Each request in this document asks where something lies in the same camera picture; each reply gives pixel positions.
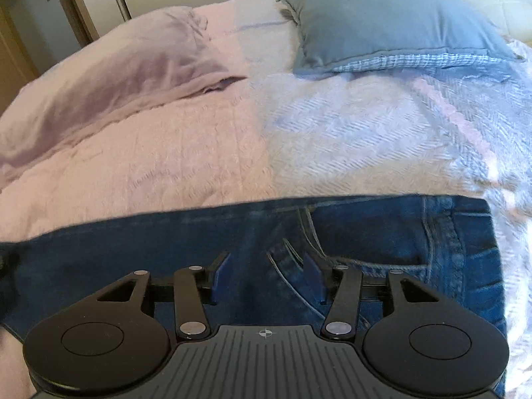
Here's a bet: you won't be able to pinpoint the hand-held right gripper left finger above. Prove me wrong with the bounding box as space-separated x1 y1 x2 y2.
96 251 230 339

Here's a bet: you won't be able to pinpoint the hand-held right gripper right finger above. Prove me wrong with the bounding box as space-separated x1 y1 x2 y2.
303 253 440 338

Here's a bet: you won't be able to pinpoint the blue denim jeans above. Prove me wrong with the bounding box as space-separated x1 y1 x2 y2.
0 195 508 397

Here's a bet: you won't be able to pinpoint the white textured bed blanket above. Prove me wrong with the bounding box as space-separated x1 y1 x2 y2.
0 0 532 399

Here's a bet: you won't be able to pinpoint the lilac pillow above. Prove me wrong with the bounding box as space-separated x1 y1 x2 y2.
0 6 246 190

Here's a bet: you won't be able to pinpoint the grey-blue pillow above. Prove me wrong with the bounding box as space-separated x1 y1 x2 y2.
276 0 525 80

